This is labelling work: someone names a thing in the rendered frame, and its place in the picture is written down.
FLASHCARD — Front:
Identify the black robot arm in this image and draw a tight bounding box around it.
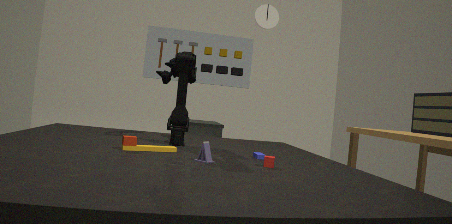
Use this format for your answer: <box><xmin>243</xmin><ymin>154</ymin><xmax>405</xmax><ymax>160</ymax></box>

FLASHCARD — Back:
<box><xmin>167</xmin><ymin>52</ymin><xmax>197</xmax><ymax>146</ymax></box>

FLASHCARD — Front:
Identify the yellow bar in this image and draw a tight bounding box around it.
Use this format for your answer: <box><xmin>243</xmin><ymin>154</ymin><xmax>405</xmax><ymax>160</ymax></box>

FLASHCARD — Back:
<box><xmin>121</xmin><ymin>135</ymin><xmax>177</xmax><ymax>152</ymax></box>

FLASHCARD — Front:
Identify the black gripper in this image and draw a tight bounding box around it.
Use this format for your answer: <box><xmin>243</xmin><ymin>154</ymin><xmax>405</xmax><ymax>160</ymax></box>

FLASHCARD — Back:
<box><xmin>156</xmin><ymin>62</ymin><xmax>179</xmax><ymax>84</ymax></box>

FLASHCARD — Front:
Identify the blue rectangular block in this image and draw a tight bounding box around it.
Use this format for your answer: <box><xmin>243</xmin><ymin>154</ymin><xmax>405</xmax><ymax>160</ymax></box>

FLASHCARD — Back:
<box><xmin>253</xmin><ymin>152</ymin><xmax>265</xmax><ymax>160</ymax></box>

